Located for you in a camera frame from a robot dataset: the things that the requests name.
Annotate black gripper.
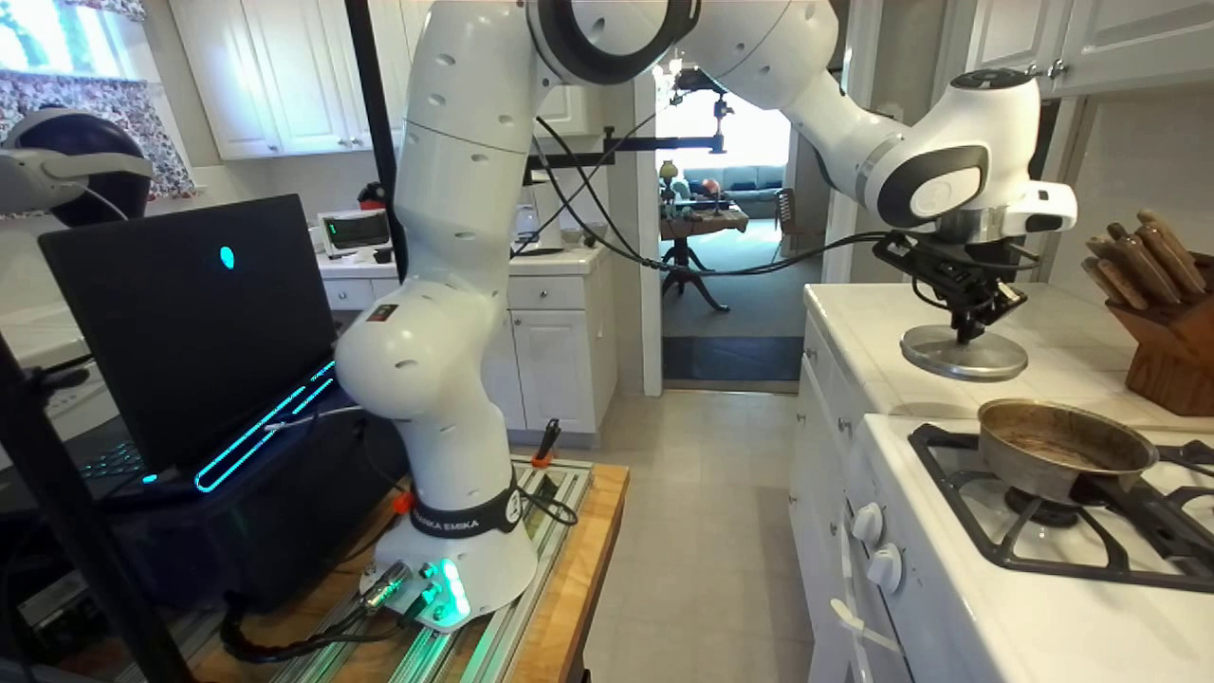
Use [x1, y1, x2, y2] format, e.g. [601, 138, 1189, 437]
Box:
[941, 239, 1030, 347]

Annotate silver lid with black knob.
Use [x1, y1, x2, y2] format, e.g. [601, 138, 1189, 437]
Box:
[900, 322, 1030, 383]

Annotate round stove burner cap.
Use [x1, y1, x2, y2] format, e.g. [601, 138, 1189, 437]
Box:
[1000, 484, 1086, 531]

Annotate wooden knife block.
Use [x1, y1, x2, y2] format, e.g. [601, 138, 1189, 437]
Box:
[1105, 291, 1214, 422]

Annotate white stove knob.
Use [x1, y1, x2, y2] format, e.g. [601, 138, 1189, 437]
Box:
[864, 542, 912, 598]
[845, 498, 889, 551]

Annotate grey sofa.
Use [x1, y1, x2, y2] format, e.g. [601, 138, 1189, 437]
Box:
[678, 162, 790, 225]

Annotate small dark side table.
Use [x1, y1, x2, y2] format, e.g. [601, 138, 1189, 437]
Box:
[655, 200, 750, 318]

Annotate black cast iron stove grate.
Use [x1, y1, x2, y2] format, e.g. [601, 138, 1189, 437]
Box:
[907, 422, 1214, 597]

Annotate white gas stove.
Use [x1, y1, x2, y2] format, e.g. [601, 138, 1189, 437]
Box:
[807, 408, 1214, 683]

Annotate wooden table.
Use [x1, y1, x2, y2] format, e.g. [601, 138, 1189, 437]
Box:
[184, 454, 633, 683]

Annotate small black countertop device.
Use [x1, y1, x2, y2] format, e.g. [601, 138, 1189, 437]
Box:
[313, 206, 394, 256]

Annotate black vertical stand pole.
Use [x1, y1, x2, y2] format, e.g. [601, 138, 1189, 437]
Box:
[340, 0, 415, 283]

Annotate white upper kitchen cabinets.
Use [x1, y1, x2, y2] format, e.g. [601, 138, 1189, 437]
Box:
[166, 0, 439, 162]

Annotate black laptop with cyan lights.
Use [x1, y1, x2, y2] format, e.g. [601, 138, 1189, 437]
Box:
[33, 191, 408, 503]

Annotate dark round head stand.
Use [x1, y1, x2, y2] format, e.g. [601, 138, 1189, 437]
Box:
[2, 110, 155, 230]

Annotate black tripod pole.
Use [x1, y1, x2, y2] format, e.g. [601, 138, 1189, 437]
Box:
[0, 335, 201, 683]

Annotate white VR headset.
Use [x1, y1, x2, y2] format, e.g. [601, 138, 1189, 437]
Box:
[0, 143, 155, 221]

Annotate brown handled knife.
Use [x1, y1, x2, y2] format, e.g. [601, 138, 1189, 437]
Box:
[1082, 239, 1149, 316]
[1130, 207, 1209, 298]
[1105, 225, 1178, 307]

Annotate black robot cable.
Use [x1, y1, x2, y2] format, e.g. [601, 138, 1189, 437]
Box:
[526, 110, 919, 279]

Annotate white wall cabinet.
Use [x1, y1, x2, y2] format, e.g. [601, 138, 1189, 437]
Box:
[961, 0, 1214, 103]

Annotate white oven door handle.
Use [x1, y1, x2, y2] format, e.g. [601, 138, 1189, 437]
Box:
[827, 593, 890, 683]

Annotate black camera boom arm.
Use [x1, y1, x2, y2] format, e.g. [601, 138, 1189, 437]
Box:
[521, 59, 738, 182]

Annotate red handled tool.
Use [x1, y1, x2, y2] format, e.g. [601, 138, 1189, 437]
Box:
[526, 413, 564, 473]

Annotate aluminium base plate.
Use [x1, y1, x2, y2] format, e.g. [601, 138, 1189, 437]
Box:
[297, 454, 601, 683]

